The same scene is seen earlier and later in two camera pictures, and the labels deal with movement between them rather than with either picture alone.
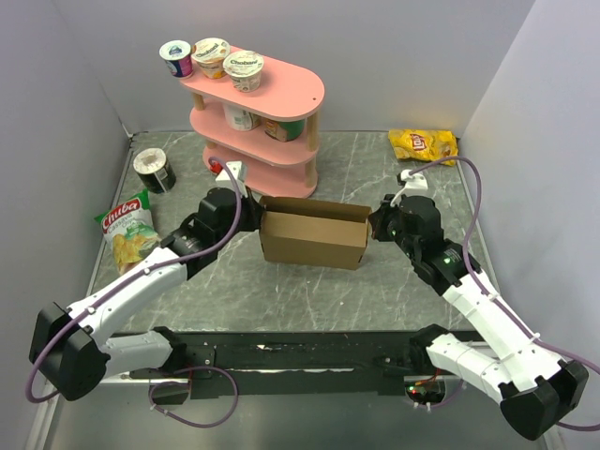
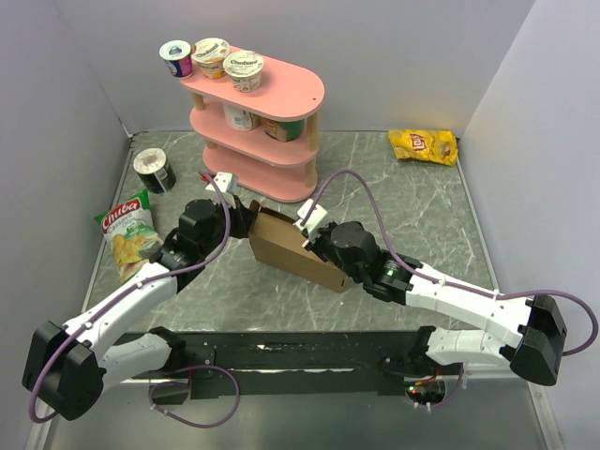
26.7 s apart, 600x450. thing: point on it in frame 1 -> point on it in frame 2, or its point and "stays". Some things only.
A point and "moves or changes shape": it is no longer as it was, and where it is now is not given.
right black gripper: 379,218 -> 314,247
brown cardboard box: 312,232 moves or changes shape
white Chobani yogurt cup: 244,67 stays
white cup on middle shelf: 241,119 stays
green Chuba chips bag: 130,231 stays
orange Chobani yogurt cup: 210,54 stays
